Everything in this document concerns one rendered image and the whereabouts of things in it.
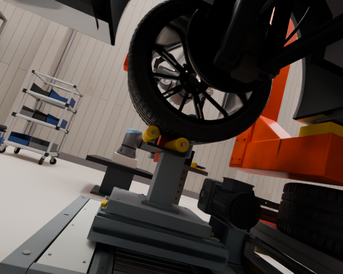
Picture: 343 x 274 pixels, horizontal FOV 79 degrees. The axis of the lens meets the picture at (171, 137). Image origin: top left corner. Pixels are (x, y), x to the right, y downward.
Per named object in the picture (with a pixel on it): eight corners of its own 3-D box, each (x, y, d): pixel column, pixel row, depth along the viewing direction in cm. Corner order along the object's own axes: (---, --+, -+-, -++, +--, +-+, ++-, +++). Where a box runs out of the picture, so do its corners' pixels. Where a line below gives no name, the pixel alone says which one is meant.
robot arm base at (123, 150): (115, 151, 208) (119, 142, 209) (133, 157, 213) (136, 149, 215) (116, 153, 190) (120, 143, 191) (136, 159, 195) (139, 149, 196)
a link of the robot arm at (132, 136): (120, 143, 207) (126, 126, 209) (136, 148, 213) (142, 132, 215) (122, 143, 193) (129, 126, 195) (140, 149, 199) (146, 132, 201)
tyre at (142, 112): (146, 157, 79) (112, -6, 82) (141, 157, 102) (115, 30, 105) (289, 126, 94) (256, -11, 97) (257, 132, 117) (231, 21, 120)
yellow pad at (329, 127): (328, 133, 76) (330, 120, 76) (297, 137, 89) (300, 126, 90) (358, 145, 78) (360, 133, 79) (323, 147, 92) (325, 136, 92)
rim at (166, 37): (161, 134, 81) (136, 12, 84) (154, 138, 104) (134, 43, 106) (270, 112, 93) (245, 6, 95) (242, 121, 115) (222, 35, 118)
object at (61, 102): (-8, 151, 222) (30, 68, 237) (13, 152, 263) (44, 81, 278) (43, 166, 231) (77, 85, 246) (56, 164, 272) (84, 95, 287)
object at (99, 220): (85, 242, 66) (96, 211, 68) (99, 212, 101) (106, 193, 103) (224, 275, 75) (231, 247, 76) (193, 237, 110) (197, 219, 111)
